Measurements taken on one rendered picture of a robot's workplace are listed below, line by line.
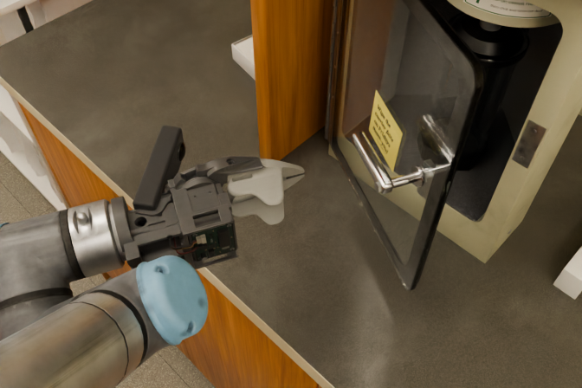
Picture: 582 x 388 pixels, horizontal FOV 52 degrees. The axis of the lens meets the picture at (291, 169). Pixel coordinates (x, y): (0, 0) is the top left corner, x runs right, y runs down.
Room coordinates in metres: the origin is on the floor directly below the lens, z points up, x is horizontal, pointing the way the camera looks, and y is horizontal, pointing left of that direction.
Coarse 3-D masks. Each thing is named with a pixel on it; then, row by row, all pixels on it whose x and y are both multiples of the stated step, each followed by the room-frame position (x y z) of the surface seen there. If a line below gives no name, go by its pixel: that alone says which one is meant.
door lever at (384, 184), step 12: (360, 132) 0.49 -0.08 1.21; (360, 144) 0.47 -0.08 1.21; (360, 156) 0.46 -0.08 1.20; (372, 156) 0.45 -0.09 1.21; (372, 168) 0.43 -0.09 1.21; (384, 168) 0.43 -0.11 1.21; (384, 180) 0.41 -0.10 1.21; (396, 180) 0.42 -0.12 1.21; (408, 180) 0.42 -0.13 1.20; (420, 180) 0.42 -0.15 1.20; (384, 192) 0.41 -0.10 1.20
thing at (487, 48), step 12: (456, 24) 0.64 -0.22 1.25; (468, 24) 0.63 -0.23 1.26; (480, 24) 0.63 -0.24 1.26; (492, 24) 0.62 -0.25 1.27; (468, 36) 0.61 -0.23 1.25; (480, 36) 0.61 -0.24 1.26; (492, 36) 0.61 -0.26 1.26; (504, 36) 0.61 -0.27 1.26; (516, 36) 0.61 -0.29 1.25; (480, 48) 0.60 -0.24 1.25; (492, 48) 0.59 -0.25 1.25; (504, 48) 0.59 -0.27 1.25; (516, 48) 0.60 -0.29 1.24
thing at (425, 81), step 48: (384, 0) 0.56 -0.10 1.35; (384, 48) 0.54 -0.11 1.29; (432, 48) 0.46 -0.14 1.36; (336, 96) 0.65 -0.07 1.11; (384, 96) 0.53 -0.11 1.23; (432, 96) 0.44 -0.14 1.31; (336, 144) 0.64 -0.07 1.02; (432, 144) 0.42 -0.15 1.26; (432, 192) 0.40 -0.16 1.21; (384, 240) 0.47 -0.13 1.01
